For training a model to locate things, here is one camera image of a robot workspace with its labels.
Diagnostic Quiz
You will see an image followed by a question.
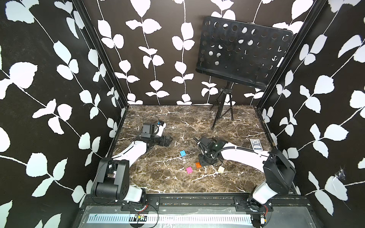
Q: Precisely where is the red lego brick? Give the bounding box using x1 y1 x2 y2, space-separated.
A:
195 162 202 169

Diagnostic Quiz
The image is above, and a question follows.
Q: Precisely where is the pink lego brick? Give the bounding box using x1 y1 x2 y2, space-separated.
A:
186 167 193 174

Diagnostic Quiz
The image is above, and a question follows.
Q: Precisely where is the blue lego brick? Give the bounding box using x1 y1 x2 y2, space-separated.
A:
180 150 186 157

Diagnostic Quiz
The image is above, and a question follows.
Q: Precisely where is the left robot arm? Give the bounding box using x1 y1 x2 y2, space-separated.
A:
91 135 173 203

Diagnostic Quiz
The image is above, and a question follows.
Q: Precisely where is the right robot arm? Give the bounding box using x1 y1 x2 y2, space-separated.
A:
193 136 296 212

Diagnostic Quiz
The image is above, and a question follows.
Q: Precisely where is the cream lego brick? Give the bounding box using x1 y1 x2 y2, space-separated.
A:
217 166 225 173

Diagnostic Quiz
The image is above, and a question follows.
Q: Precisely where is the blue playing card deck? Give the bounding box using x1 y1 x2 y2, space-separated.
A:
250 139 263 151

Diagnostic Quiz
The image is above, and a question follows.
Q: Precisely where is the white ruler strip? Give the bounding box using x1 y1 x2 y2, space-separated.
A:
86 214 252 226

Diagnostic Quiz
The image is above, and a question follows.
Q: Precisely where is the black music stand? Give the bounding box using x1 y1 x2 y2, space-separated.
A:
195 16 294 122

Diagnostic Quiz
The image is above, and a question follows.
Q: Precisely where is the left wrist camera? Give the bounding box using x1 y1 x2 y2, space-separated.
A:
141 121 166 138

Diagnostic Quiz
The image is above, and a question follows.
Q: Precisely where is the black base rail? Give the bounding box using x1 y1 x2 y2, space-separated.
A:
81 192 311 213

